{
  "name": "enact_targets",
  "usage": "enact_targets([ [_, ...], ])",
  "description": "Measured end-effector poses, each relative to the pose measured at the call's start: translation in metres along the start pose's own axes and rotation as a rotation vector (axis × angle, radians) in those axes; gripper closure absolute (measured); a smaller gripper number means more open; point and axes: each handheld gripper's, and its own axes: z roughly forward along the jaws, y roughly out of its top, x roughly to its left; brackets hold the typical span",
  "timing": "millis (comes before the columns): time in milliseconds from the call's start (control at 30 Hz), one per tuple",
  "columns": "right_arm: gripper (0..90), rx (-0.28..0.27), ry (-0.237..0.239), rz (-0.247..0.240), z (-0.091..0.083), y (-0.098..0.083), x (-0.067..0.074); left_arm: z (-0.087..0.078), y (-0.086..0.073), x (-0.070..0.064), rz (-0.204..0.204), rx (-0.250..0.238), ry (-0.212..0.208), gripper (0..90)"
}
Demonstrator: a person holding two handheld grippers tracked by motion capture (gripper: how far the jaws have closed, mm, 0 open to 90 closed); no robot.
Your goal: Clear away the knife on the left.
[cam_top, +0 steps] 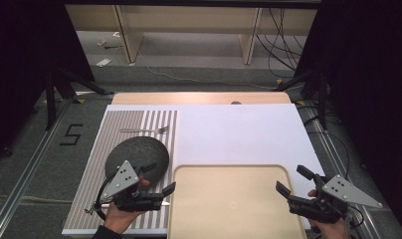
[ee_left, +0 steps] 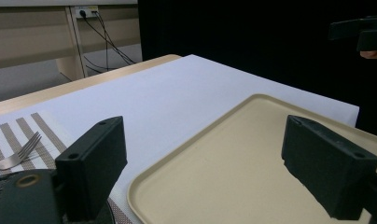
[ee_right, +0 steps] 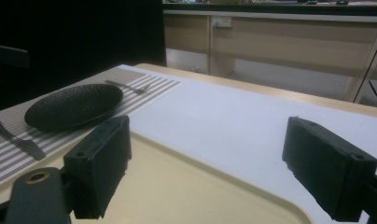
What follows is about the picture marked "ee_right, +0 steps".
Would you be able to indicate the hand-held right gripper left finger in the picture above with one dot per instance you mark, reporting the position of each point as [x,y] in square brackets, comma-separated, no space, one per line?
[98,165]

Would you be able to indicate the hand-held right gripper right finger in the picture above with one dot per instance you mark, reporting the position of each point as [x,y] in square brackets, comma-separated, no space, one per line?
[326,168]

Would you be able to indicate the black textured plate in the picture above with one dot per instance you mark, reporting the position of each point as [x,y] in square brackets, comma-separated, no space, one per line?
[73,105]

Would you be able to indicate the black curtain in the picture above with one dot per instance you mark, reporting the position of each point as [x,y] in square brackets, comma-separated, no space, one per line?
[77,40]

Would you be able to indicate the dark metal knife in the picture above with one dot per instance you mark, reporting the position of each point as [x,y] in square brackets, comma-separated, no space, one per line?
[20,143]

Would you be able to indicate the dark metal fork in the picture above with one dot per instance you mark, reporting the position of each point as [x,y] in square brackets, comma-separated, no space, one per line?
[127,87]

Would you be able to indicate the beige plastic tray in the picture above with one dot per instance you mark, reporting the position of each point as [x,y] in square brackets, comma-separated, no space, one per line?
[177,189]

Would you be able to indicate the striped placemat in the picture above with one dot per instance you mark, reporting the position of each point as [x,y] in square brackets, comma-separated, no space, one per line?
[9,161]

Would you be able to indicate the metal stand leg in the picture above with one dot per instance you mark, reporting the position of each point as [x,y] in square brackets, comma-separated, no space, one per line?
[368,67]

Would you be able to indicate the white wall socket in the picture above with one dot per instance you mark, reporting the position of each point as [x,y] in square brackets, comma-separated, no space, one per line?
[221,21]

